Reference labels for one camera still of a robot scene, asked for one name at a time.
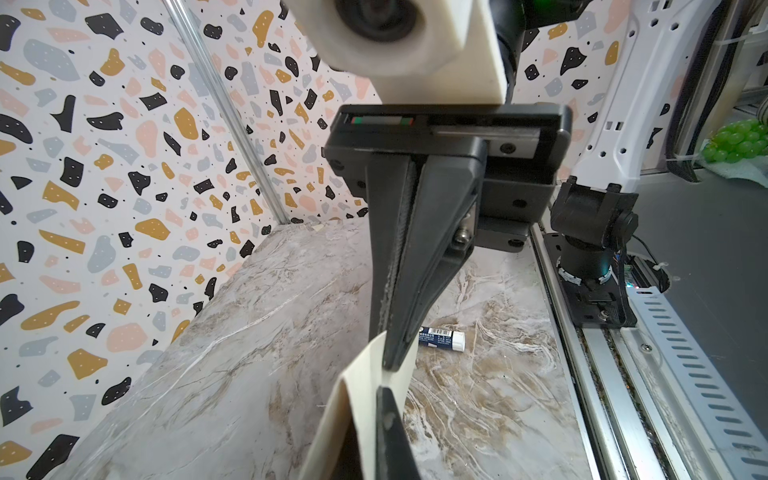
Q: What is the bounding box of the blue white glue stick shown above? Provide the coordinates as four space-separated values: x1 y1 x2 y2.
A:
418 326 466 352

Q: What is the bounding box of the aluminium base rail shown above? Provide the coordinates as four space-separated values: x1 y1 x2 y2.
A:
531 224 735 479

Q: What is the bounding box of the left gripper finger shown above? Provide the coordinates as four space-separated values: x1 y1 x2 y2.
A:
375 386 420 480

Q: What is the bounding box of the green ball cluster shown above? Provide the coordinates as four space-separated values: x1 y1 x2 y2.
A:
701 119 767 164

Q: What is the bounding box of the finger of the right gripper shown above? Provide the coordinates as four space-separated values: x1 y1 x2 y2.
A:
366 154 417 339
382 140 487 371

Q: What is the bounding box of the perforated grey cable tray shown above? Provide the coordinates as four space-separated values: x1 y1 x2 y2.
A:
627 287 767 479

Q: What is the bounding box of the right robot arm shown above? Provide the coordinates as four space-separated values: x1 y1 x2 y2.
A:
316 1 725 372

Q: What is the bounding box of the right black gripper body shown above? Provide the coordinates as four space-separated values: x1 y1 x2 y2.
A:
325 104 572 251

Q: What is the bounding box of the beige letter paper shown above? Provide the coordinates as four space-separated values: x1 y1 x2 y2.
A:
299 333 418 479

